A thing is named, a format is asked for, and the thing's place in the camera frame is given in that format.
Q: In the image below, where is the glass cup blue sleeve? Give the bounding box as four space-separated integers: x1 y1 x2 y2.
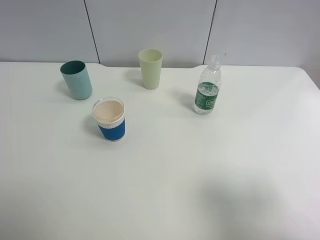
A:
92 97 126 142

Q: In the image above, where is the clear bottle green label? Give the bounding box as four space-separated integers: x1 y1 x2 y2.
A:
193 55 222 115

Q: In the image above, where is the light green plastic cup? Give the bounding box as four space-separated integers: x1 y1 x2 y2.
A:
138 48 163 90

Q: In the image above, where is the teal plastic cup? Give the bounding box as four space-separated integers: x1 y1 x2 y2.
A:
60 60 93 100

